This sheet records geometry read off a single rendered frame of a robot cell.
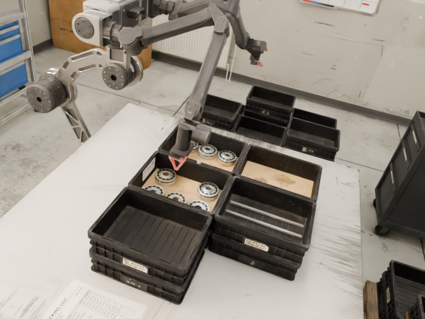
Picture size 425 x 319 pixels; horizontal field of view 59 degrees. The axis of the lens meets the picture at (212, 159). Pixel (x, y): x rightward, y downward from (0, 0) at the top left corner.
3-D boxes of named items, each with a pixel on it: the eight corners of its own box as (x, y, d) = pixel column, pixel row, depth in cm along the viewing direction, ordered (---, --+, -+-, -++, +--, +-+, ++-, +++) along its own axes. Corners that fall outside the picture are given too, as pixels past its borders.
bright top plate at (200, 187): (193, 191, 176) (193, 190, 175) (203, 180, 183) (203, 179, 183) (213, 200, 173) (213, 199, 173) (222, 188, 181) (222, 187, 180)
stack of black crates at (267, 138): (224, 166, 313) (231, 131, 293) (233, 147, 337) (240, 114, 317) (271, 180, 307) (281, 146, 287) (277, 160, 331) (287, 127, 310)
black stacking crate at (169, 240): (87, 254, 145) (85, 233, 138) (126, 205, 169) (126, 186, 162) (182, 291, 138) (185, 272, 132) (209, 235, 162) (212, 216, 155)
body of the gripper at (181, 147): (193, 146, 156) (196, 131, 151) (184, 159, 148) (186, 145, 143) (179, 141, 157) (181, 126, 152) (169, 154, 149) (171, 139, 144)
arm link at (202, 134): (191, 112, 153) (188, 104, 144) (218, 121, 151) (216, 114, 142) (180, 138, 151) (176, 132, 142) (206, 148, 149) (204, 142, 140)
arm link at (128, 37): (222, 11, 162) (221, -4, 152) (231, 38, 159) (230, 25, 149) (123, 42, 163) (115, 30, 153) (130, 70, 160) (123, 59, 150)
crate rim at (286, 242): (212, 219, 156) (213, 215, 155) (233, 178, 180) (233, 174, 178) (307, 253, 149) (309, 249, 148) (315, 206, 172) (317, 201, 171)
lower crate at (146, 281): (88, 271, 152) (86, 252, 145) (125, 222, 175) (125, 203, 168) (179, 308, 145) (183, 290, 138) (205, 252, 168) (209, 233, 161)
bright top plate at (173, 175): (151, 177, 179) (151, 176, 179) (162, 166, 187) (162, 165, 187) (169, 185, 177) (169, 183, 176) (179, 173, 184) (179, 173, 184)
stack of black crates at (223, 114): (179, 152, 319) (184, 106, 292) (191, 135, 342) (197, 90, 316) (224, 166, 313) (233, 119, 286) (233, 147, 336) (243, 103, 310)
